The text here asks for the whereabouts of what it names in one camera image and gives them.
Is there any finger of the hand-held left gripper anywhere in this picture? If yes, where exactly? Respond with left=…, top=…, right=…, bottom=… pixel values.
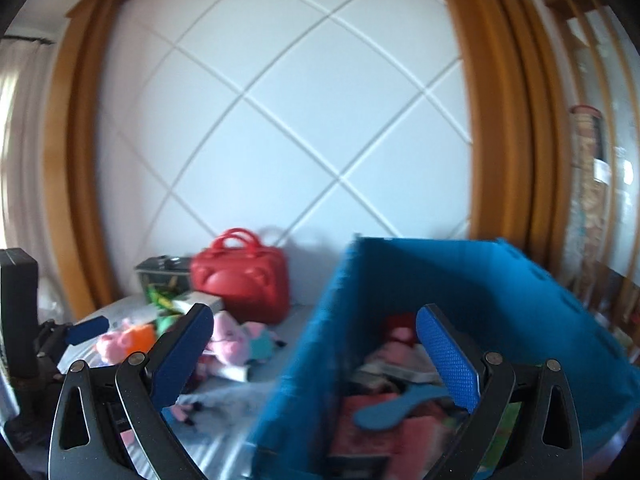
left=66, top=315, right=110, bottom=347

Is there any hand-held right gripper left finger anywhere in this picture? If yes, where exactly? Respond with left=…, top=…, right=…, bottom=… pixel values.
left=48, top=303, right=216, bottom=480

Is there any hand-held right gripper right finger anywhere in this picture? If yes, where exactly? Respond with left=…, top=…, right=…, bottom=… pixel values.
left=415, top=303, right=584, bottom=480

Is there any blue plastic folding bin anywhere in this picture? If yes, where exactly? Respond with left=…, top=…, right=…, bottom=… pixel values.
left=249, top=235, right=640, bottom=480

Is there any small pink plush toy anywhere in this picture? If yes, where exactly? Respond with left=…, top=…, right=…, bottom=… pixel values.
left=96, top=332, right=131, bottom=364

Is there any orange plush toy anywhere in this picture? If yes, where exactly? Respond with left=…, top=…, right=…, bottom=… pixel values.
left=122, top=323, right=157, bottom=357

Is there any pink pig plush toy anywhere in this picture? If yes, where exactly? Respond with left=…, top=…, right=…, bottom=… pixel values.
left=199, top=311, right=267, bottom=367

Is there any red and pink soft toy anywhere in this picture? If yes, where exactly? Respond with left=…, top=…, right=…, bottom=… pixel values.
left=384, top=314, right=417, bottom=348

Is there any green snack packet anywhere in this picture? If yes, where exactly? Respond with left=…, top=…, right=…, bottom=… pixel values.
left=146, top=284, right=177, bottom=312

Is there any pink plush with dark feet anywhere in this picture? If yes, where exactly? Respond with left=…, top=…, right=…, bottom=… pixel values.
left=169, top=402, right=200, bottom=427

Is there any teal plush toy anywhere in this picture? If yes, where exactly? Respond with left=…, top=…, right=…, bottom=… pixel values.
left=249, top=330, right=287, bottom=362

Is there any dark metal tin box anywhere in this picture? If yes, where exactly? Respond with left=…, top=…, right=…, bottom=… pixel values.
left=134, top=255, right=194, bottom=302

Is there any blue plastic spoon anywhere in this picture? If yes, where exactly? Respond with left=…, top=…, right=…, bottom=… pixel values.
left=353, top=392, right=455, bottom=431

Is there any pink flat packet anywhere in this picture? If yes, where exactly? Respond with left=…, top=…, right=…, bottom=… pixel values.
left=394, top=416, right=443, bottom=462

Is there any green flat toy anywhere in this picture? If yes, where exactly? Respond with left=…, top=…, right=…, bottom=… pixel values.
left=492, top=400, right=522, bottom=463

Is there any red hard-shell carry case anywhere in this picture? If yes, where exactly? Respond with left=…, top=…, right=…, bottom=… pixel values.
left=190, top=228, right=291, bottom=325

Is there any red printed box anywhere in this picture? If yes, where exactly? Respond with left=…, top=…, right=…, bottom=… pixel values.
left=331, top=395, right=401, bottom=462

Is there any white curtain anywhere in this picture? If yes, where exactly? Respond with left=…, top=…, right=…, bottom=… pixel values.
left=0, top=39, right=58, bottom=266

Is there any wooden wall frame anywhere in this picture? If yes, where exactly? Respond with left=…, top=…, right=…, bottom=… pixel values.
left=42, top=0, right=576, bottom=331

